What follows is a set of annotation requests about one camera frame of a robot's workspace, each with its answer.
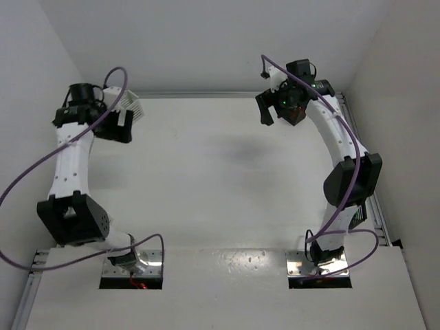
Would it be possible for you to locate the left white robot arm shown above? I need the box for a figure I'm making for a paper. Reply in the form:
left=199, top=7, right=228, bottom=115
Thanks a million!
left=36, top=83, right=143, bottom=272

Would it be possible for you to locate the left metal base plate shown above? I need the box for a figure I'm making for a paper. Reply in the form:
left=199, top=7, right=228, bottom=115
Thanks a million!
left=101, top=250, right=162, bottom=278

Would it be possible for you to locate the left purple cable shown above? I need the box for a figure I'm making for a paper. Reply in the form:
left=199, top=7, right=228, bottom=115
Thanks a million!
left=0, top=66, right=164, bottom=272

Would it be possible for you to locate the purple cable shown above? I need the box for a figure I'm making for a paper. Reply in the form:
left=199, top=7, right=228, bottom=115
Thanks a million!
left=260, top=54, right=380, bottom=280
left=0, top=66, right=164, bottom=272

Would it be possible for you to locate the black slotted bin back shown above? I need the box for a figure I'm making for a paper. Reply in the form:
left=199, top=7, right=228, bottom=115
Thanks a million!
left=283, top=107, right=306, bottom=126

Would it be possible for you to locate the white slotted bin back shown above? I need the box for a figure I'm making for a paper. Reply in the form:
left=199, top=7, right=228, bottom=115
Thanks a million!
left=116, top=90, right=144, bottom=124

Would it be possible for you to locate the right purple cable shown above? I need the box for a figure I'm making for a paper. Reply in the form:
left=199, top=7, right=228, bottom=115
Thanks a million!
left=260, top=54, right=380, bottom=280

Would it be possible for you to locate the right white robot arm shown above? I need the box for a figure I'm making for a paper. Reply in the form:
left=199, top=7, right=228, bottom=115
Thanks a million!
left=256, top=56, right=382, bottom=278

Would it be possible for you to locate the black slotted bin right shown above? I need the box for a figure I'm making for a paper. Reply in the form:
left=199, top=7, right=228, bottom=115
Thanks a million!
left=349, top=203, right=367, bottom=230

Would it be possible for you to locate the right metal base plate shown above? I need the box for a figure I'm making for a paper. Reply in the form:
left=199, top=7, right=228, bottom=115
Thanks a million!
left=285, top=250, right=349, bottom=279

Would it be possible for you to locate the black slotted bin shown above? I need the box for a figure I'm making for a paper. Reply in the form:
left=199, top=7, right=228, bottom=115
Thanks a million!
left=349, top=203, right=367, bottom=230
left=283, top=107, right=306, bottom=126

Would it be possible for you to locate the metal base plate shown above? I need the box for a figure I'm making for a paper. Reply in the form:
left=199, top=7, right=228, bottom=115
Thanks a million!
left=285, top=250, right=349, bottom=279
left=101, top=250, right=162, bottom=278

